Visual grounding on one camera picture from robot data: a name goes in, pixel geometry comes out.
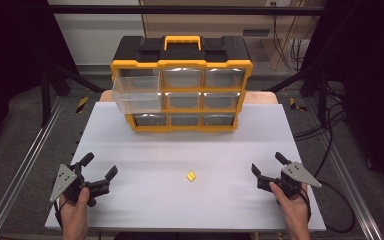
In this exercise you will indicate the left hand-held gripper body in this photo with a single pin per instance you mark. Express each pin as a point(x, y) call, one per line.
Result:
point(67, 180)

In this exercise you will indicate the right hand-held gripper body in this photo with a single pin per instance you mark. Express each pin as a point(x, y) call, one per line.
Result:
point(296, 175)

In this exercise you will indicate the small yellow plastic piece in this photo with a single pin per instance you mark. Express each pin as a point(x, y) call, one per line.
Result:
point(190, 176)

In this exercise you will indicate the person's left hand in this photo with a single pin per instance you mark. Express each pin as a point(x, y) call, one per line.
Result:
point(75, 215)

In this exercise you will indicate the person's right hand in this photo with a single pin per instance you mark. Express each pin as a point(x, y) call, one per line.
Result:
point(295, 211)

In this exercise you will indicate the yellow and black hazard tape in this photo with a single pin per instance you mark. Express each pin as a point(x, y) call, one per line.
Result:
point(295, 105)
point(82, 104)

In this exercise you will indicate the light wooden table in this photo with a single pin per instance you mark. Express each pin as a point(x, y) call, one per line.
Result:
point(260, 97)

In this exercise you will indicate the black metal stand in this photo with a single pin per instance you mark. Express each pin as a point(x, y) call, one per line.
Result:
point(310, 80)
point(63, 78)

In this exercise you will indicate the black curtain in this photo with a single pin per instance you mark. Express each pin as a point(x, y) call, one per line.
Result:
point(10, 66)
point(373, 83)

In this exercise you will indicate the grid of small clear drawers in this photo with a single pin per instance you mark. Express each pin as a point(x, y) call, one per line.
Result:
point(182, 78)

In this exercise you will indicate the white panel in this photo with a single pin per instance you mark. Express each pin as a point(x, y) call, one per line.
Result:
point(96, 36)

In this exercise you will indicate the yellow and black organizer cabinet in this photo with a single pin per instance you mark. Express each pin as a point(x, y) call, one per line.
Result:
point(180, 63)

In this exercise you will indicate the light wooden cabinet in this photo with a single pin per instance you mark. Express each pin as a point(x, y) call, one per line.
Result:
point(206, 23)

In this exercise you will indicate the aluminium rail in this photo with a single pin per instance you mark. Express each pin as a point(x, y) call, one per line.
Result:
point(23, 163)
point(355, 196)

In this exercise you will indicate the black metal frame bar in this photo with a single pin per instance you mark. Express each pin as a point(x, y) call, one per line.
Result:
point(180, 9)

